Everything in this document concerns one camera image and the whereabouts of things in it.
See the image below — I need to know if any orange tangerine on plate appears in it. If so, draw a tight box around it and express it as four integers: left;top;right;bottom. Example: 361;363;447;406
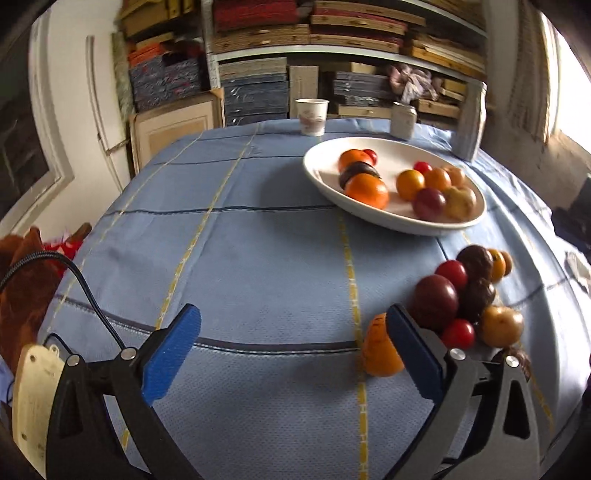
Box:
338;149;374;173

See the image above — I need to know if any window with white frame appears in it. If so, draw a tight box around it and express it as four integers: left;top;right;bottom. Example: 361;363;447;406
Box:
1;12;74;235

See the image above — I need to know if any silver bottle vase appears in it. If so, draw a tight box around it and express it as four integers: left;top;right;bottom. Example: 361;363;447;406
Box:
452;81;487;162

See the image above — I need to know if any orange citrus fruit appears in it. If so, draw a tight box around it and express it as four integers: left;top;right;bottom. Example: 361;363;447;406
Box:
488;249;507;284

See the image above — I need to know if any tan fruit on plate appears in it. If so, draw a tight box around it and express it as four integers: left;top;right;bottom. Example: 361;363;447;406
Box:
444;166;466;188

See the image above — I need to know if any dark purple passion fruit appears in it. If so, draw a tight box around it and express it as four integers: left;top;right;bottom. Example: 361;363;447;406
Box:
456;245;494;281

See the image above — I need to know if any black cable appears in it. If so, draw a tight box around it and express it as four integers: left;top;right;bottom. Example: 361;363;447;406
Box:
0;250;127;351

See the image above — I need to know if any dark passion fruit on plate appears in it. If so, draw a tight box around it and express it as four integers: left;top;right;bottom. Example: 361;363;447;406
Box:
339;161;381;190

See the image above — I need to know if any dark red plum on plate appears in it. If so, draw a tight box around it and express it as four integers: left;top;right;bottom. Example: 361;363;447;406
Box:
413;188;446;222

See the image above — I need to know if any tan small fruit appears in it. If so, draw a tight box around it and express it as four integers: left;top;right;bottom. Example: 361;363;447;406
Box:
501;251;514;276

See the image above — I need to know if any white paper cup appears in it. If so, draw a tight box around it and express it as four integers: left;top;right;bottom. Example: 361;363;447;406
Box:
295;98;329;137

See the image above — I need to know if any white oval plate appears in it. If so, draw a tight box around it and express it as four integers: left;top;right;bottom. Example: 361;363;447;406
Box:
303;137;487;236

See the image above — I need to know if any white drink can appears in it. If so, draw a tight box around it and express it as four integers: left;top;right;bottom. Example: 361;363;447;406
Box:
390;102;417;141

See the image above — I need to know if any dark brown passion fruit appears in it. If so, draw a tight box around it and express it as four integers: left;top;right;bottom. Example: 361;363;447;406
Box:
458;278;496;323

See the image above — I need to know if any pink cloth bundle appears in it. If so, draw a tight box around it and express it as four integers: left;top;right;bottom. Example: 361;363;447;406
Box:
388;63;443;105

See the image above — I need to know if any dark red plum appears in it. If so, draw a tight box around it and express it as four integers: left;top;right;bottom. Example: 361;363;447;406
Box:
413;188;446;222
409;274;459;331

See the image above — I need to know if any striped orange persimmon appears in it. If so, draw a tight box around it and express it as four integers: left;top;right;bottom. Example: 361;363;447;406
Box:
362;313;405;377

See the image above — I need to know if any bright window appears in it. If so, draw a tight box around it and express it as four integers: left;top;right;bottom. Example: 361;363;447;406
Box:
541;14;590;153

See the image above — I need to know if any red cherry tomato on plate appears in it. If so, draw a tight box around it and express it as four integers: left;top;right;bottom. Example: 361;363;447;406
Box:
363;149;378;166
413;161;433;175

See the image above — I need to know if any small yellow orange fruit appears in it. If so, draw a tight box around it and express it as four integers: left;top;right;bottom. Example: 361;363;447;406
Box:
424;168;453;192

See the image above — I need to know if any orange tangerine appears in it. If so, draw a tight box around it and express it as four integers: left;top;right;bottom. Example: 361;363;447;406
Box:
345;173;390;210
338;149;374;173

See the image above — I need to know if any storage shelf with boxes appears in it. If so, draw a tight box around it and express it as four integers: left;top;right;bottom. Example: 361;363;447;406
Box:
115;1;487;128

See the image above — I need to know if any beige framed panel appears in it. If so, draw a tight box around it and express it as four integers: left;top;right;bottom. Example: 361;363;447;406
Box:
129;88;225;175

